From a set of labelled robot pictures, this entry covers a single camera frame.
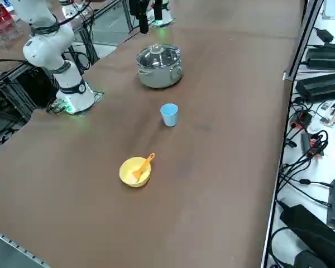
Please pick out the aluminium frame post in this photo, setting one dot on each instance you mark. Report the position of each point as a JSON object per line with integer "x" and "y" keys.
{"x": 303, "y": 42}

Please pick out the large black power brick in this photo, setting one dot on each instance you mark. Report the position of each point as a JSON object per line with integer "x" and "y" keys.
{"x": 321, "y": 86}

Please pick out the orange cup brush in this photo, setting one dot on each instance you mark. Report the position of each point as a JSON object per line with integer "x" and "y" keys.
{"x": 143, "y": 167}

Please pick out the aluminium table edge rail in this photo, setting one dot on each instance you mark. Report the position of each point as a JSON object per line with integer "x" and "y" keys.
{"x": 16, "y": 245}

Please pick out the slim black adapter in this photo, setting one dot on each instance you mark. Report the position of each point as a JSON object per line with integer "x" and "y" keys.
{"x": 305, "y": 142}

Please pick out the big black power brick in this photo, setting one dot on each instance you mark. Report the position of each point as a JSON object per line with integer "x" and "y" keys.
{"x": 304, "y": 223}

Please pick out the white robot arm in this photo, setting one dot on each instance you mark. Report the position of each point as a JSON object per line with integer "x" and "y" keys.
{"x": 167, "y": 18}
{"x": 47, "y": 46}

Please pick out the clear shelf with red packets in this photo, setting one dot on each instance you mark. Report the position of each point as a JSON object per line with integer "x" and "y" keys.
{"x": 2, "y": 25}

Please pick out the black equipment rack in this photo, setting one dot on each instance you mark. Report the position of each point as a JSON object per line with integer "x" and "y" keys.
{"x": 30, "y": 92}

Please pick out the glass pot lid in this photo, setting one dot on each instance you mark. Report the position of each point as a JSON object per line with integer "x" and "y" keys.
{"x": 156, "y": 60}

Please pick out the blue plastic cup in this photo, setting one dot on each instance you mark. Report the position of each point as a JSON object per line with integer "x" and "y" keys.
{"x": 169, "y": 118}

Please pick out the steel electric cooking pot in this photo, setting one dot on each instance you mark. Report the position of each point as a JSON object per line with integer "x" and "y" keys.
{"x": 159, "y": 78}

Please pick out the orange and black connector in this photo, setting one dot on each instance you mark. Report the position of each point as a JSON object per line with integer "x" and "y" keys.
{"x": 301, "y": 120}

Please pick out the small black power adapter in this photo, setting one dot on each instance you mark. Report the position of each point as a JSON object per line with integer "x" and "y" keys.
{"x": 325, "y": 35}

